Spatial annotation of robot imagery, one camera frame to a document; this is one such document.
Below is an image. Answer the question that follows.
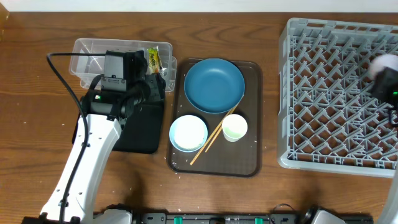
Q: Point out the clear plastic waste bin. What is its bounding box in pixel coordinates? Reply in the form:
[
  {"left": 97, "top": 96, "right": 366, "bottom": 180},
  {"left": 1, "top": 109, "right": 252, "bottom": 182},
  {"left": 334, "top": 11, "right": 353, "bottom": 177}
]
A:
[{"left": 69, "top": 38, "right": 177, "bottom": 92}]

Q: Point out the dark blue plate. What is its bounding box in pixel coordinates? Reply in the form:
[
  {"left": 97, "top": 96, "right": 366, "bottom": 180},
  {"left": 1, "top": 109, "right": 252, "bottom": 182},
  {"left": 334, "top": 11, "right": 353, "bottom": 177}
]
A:
[{"left": 183, "top": 58, "right": 246, "bottom": 114}]

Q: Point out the black plastic tray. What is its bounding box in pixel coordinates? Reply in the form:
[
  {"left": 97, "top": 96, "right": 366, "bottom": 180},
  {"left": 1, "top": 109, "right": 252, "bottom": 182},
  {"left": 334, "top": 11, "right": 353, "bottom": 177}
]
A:
[{"left": 72, "top": 99, "right": 165, "bottom": 155}]

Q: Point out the grey dishwasher rack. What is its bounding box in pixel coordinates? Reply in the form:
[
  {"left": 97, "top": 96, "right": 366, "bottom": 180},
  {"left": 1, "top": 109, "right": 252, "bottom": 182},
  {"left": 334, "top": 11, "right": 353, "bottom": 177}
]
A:
[{"left": 277, "top": 18, "right": 397, "bottom": 178}]

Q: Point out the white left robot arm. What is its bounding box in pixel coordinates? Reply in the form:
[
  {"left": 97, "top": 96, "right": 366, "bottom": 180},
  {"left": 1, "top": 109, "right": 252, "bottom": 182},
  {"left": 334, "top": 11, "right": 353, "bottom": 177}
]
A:
[{"left": 22, "top": 50, "right": 165, "bottom": 224}]

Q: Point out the yellow green snack wrapper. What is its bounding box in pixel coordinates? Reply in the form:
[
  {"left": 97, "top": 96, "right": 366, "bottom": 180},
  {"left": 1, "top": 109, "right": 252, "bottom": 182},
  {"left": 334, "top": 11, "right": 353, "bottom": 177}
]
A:
[{"left": 147, "top": 46, "right": 164, "bottom": 75}]

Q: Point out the light blue rice bowl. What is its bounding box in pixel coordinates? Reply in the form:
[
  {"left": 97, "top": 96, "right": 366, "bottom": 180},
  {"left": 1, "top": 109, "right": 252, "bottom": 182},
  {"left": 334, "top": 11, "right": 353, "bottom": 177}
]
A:
[{"left": 169, "top": 115, "right": 208, "bottom": 152}]

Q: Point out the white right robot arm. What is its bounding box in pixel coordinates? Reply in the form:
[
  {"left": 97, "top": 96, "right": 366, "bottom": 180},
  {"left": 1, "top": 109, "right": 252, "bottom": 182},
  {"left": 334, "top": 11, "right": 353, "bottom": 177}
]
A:
[{"left": 371, "top": 67, "right": 397, "bottom": 224}]

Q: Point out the wooden chopstick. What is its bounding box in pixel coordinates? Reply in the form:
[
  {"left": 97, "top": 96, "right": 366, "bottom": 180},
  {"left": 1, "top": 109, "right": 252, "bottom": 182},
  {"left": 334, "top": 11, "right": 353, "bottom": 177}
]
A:
[
  {"left": 205, "top": 105, "right": 237, "bottom": 152},
  {"left": 189, "top": 107, "right": 236, "bottom": 166}
]

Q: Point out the white cup green inside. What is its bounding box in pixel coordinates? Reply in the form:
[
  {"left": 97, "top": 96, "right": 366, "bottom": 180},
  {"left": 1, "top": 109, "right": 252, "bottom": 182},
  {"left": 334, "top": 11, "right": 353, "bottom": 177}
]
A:
[{"left": 221, "top": 114, "right": 248, "bottom": 142}]

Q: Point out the white cup pink inside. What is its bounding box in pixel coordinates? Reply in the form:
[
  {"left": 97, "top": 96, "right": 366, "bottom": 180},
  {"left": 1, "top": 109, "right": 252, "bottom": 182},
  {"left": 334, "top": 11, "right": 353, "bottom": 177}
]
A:
[{"left": 369, "top": 54, "right": 398, "bottom": 80}]

